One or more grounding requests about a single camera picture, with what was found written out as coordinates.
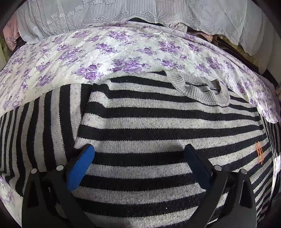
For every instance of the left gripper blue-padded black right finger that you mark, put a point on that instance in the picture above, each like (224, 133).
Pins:
(228, 200)

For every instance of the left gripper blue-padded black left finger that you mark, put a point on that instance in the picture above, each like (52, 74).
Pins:
(48, 201)

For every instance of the black grey striped knit sweater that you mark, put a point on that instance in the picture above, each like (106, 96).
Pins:
(139, 125)

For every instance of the purple floral white bedspread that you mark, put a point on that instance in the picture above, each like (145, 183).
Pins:
(92, 55)

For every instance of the pink floral hanging cloth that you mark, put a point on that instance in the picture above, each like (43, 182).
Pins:
(11, 32)

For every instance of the white lace cover cloth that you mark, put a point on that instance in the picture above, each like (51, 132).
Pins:
(241, 22)

